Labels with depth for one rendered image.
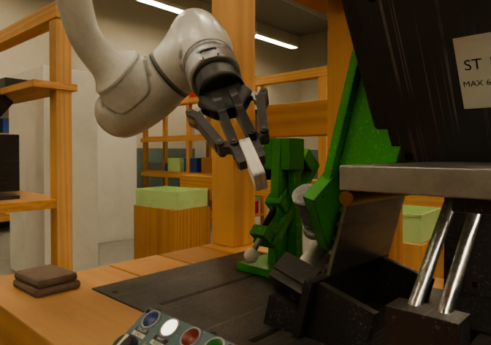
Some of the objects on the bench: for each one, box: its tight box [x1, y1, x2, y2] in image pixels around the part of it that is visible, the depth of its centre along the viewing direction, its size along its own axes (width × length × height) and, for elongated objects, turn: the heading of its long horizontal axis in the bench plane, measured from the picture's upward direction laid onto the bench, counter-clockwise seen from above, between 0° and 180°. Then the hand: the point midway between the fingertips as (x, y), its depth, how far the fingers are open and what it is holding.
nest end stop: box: [269, 269, 303, 304], centre depth 58 cm, size 4×7×6 cm
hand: (253, 163), depth 54 cm, fingers closed
